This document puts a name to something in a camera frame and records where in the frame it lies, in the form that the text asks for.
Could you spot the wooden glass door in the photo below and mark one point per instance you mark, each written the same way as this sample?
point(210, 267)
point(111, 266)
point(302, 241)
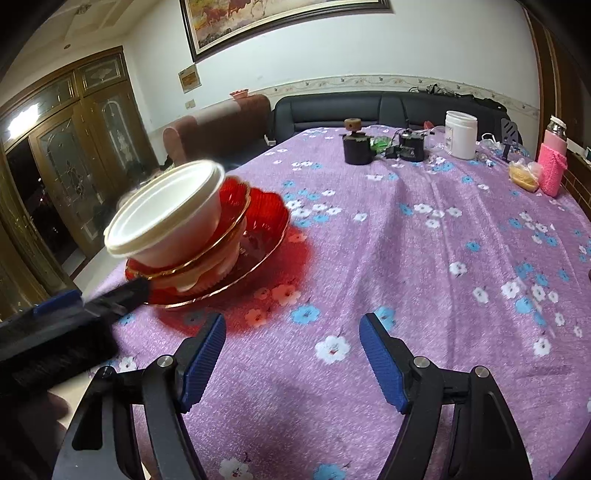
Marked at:
point(69, 152)

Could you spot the yellow wall notice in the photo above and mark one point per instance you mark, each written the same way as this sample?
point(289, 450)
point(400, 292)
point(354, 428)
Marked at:
point(189, 78)

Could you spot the black electronic device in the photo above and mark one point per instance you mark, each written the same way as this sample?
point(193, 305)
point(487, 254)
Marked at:
point(412, 146)

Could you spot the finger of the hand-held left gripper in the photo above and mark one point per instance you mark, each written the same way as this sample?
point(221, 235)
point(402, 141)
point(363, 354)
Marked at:
point(120, 295)
point(57, 303)

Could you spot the red plate gold rim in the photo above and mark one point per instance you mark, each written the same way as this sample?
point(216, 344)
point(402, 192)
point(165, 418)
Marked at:
point(233, 196)
point(265, 217)

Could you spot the black leather sofa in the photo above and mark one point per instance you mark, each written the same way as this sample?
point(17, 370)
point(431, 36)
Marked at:
point(323, 110)

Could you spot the white plastic jar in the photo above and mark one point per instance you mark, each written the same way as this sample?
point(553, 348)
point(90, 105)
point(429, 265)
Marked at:
point(461, 136)

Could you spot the black canister wooden knob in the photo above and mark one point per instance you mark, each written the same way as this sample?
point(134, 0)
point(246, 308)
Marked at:
point(358, 150)

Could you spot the wooden door frame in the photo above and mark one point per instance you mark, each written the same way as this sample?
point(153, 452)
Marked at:
point(558, 92)

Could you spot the framed wall painting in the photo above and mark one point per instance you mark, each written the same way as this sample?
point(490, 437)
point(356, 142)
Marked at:
point(277, 18)

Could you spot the brown fabric sofa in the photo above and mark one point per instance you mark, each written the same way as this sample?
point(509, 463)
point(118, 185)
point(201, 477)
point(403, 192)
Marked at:
point(217, 129)

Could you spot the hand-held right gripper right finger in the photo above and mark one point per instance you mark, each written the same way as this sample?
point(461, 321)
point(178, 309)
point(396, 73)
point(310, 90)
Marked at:
point(383, 364)

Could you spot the white power adapter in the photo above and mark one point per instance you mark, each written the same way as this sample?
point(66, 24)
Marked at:
point(270, 141)

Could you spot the pink sleeved bottle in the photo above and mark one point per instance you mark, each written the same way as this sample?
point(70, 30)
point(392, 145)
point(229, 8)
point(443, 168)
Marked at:
point(551, 168)

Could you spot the red basket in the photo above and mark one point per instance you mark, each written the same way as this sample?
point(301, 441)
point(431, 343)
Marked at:
point(240, 94)

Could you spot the green circuit board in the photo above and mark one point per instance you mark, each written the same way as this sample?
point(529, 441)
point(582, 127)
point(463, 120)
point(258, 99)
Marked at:
point(381, 144)

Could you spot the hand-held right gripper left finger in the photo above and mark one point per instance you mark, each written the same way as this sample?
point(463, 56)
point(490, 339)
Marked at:
point(203, 360)

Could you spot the snack bag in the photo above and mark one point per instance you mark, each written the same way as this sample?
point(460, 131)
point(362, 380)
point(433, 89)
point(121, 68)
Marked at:
point(524, 177)

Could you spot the purple floral tablecloth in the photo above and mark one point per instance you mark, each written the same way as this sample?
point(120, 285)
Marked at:
point(415, 258)

